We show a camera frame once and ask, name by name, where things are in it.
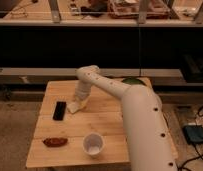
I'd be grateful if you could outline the white sponge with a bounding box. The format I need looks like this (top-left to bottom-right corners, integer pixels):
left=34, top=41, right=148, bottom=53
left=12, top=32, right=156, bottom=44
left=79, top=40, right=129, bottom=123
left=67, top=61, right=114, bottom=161
left=68, top=101, right=86, bottom=114

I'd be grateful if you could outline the black phone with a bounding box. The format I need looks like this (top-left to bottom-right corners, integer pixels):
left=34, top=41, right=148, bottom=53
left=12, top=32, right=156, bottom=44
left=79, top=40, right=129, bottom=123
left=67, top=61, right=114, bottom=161
left=53, top=102, right=67, bottom=121

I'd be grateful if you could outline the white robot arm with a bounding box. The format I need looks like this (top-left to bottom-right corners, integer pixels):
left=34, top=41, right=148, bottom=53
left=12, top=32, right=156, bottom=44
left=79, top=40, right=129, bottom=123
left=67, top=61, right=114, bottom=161
left=75, top=65, right=177, bottom=171

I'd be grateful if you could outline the white paper cup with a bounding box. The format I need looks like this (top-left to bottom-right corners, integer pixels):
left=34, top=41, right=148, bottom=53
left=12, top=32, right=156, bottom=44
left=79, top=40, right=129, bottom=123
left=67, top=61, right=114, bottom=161
left=82, top=133, right=104, bottom=158

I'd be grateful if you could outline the clutter tray on shelf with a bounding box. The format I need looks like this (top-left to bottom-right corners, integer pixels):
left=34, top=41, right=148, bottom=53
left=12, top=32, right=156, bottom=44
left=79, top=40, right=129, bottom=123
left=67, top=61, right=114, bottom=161
left=108, top=0, right=170, bottom=18

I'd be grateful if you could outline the blue power adapter box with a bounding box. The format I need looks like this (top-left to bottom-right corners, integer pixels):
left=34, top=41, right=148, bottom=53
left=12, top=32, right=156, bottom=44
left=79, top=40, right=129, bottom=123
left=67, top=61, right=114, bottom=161
left=182, top=125, right=203, bottom=144

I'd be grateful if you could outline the black cable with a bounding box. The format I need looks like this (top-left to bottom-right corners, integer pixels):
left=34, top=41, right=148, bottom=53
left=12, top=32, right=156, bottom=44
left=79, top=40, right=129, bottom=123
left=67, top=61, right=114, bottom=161
left=177, top=101, right=203, bottom=171

